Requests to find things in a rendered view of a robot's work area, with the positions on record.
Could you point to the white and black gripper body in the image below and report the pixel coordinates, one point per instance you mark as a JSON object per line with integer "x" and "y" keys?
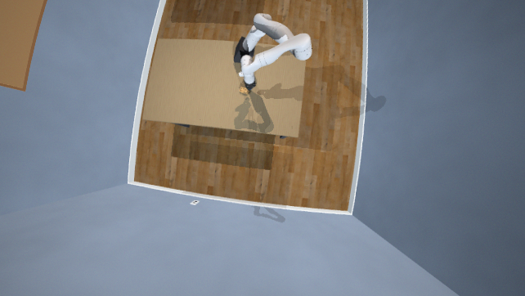
{"x": 249, "y": 84}

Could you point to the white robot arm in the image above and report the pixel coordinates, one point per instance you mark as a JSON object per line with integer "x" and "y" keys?
{"x": 300, "y": 45}

